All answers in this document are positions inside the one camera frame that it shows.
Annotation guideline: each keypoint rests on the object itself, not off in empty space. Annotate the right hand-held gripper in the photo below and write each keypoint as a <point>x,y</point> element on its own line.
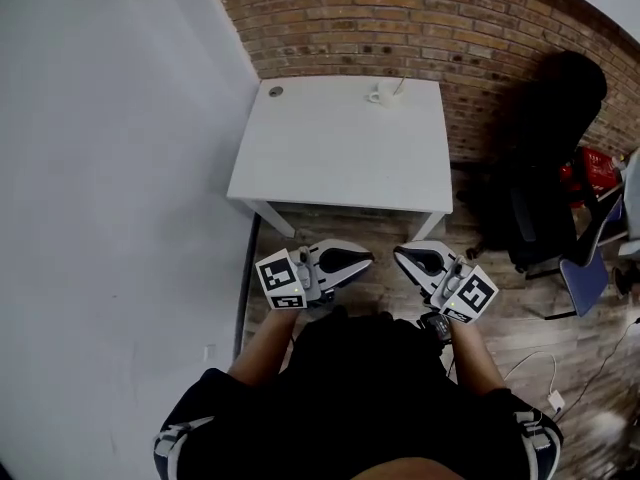
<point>470,293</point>

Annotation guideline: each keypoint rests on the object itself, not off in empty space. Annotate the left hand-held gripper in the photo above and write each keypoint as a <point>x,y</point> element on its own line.
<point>280,278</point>

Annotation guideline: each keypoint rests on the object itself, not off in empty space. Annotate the white cup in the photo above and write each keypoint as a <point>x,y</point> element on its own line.
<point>386,97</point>

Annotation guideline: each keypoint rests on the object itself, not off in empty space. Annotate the person's left forearm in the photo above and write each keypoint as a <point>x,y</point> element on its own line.
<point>265,343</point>

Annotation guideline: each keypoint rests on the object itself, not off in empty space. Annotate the person's right forearm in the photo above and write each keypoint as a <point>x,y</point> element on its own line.
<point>475,358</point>

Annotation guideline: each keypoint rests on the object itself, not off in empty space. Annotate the black device with screen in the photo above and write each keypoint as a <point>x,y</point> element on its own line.
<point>437,325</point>

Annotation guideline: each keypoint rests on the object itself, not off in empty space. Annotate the person's black shirt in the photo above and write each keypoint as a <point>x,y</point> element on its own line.
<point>360,393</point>

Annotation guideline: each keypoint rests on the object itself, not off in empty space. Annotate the small armless chair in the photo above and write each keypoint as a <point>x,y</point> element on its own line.
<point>585,273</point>

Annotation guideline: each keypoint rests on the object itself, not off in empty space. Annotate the black office chair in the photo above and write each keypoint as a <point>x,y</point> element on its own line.
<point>540,143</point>

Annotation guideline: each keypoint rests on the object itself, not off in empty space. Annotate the round grey table grommet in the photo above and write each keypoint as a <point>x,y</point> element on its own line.
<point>275,91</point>

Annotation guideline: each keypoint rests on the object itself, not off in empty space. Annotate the white power adapter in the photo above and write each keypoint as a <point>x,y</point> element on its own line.
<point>556,402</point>

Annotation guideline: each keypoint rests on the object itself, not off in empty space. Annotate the red plastic crate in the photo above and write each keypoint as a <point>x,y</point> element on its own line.
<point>597,165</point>

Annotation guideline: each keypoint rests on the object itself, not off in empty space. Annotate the table with white cloth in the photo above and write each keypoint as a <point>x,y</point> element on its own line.
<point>632,193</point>

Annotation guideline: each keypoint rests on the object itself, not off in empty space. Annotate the white wall socket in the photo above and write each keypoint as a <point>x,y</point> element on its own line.
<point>210,353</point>

